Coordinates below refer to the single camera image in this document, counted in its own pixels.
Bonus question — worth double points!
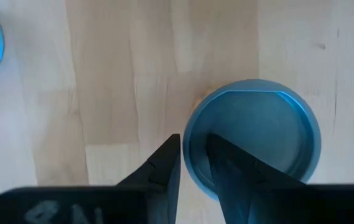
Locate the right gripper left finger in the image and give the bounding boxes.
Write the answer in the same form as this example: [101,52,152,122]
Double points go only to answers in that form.
[0,134,181,224]

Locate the orange patterned can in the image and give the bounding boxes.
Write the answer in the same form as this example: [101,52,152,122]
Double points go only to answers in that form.
[182,78,322,202]

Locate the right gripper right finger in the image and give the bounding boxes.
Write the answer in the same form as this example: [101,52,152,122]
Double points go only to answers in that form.
[206,134,354,224]

